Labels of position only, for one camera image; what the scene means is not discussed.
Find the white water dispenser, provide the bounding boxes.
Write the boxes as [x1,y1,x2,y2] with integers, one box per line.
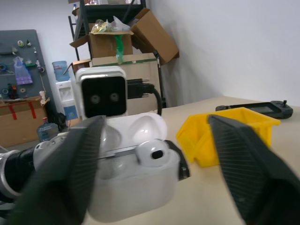
[55,80,80,123]

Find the white earbud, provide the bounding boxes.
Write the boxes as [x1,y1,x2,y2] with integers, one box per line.
[134,138,171,167]

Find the blue water jug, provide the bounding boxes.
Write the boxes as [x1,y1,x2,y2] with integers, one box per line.
[37,118,59,143]

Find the robot head with camera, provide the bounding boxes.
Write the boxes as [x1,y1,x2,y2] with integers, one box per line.
[75,65,128,119]

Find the blue water bottle on dispenser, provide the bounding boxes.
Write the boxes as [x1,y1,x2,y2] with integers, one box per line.
[52,60,71,82]

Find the purple plastic bag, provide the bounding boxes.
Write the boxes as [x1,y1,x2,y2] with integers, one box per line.
[14,57,33,85]

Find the yellow packaged items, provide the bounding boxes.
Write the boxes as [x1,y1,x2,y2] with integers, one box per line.
[91,20,111,34]

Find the green plastic bag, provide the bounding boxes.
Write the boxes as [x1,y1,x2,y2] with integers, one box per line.
[114,35,126,65]

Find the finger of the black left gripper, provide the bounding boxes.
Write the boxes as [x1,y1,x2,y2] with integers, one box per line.
[165,140,190,181]

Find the grey pegboard with tools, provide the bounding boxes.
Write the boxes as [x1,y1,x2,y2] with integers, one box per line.
[0,29,56,105]

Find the tilted cardboard box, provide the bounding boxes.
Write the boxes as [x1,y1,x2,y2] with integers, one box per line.
[130,8,180,66]

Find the black metal shelf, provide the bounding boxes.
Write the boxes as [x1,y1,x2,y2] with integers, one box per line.
[67,0,150,67]

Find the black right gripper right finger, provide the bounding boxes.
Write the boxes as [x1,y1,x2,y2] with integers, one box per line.
[208,114,300,225]

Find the clear plastic bag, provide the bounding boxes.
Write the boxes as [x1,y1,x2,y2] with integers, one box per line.
[109,15,131,31]

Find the open cardboard box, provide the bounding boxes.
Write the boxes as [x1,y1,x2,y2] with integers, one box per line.
[69,30,134,59]

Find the black handheld controller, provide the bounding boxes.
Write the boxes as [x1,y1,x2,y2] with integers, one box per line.
[215,100,294,120]

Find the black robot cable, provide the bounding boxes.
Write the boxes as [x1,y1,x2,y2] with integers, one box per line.
[127,78,164,116]

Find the yellow plastic bin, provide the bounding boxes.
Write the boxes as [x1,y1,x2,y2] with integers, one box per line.
[175,107,281,167]

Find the white earbud charging case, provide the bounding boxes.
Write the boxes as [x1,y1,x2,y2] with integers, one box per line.
[88,112,181,222]

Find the large flat cardboard box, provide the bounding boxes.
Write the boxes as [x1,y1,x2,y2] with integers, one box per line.
[72,52,165,115]

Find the cardboard box with red tape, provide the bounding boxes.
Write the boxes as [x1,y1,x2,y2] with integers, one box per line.
[0,97,49,148]

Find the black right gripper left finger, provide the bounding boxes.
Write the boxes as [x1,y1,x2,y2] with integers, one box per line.
[7,116,105,225]

